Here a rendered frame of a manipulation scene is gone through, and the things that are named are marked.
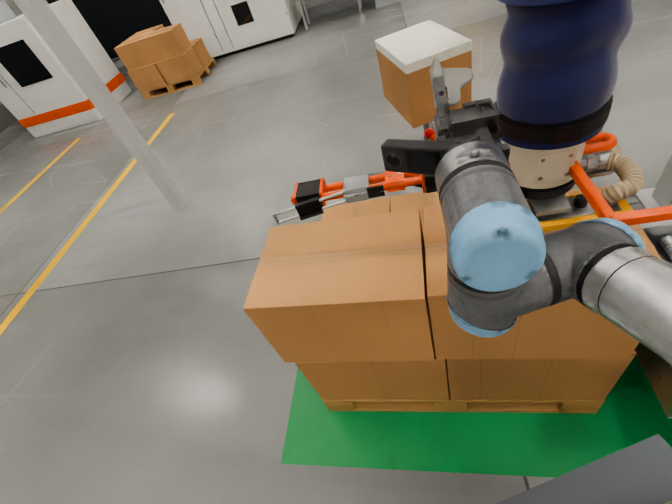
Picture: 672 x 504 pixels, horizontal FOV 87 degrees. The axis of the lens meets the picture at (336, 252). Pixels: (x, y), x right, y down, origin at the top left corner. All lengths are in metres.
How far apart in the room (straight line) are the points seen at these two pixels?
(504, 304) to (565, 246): 0.11
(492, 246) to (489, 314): 0.13
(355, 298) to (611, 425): 1.30
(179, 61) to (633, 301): 7.37
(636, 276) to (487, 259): 0.16
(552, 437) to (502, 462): 0.24
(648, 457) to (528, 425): 0.81
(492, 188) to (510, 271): 0.09
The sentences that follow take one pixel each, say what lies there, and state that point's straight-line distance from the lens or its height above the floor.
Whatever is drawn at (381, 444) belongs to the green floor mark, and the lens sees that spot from 1.91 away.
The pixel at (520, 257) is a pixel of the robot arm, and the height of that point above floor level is 1.53.
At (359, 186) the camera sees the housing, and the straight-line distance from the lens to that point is 0.97.
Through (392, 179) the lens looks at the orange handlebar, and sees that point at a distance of 0.97.
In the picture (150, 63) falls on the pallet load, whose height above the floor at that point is 0.53.
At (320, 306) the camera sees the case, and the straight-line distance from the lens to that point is 1.14.
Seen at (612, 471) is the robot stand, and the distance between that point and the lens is 1.15.
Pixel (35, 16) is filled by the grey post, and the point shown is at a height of 1.74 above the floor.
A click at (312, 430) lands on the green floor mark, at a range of 2.01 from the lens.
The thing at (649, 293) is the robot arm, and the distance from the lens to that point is 0.47.
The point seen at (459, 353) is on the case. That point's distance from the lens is 1.38.
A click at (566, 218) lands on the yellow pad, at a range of 1.02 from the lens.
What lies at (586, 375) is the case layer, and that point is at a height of 0.38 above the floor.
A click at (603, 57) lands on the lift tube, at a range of 0.87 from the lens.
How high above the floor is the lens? 1.82
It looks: 44 degrees down
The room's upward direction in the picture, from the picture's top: 21 degrees counter-clockwise
